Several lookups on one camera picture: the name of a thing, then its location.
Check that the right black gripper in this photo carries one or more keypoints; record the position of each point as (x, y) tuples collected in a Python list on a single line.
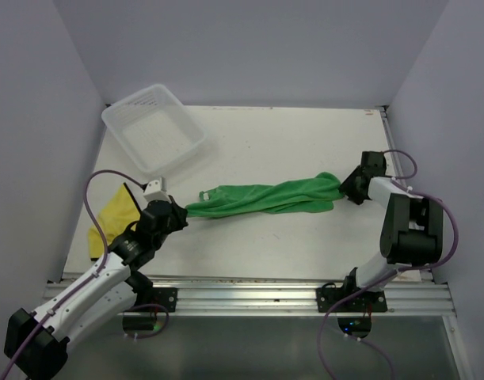
[(346, 187)]

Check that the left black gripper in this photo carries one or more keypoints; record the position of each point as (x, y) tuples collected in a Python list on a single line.
[(180, 214)]

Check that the green microfiber towel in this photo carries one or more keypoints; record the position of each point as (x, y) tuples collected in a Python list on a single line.
[(311, 195)]

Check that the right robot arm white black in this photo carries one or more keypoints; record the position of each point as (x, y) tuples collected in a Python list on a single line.
[(412, 230)]

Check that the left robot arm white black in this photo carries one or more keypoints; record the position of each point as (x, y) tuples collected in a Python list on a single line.
[(39, 342)]

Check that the yellow microfiber towel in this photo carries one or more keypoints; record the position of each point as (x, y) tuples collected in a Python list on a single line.
[(113, 220)]

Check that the white plastic basket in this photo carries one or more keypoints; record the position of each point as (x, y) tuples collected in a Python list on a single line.
[(155, 129)]

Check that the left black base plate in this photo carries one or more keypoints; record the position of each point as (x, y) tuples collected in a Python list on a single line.
[(164, 296)]

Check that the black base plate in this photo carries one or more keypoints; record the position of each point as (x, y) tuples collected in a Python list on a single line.
[(329, 294), (164, 296)]

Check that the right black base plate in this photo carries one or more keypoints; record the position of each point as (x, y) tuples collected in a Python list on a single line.
[(329, 294)]

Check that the aluminium mounting rail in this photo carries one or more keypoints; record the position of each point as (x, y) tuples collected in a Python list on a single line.
[(282, 298)]

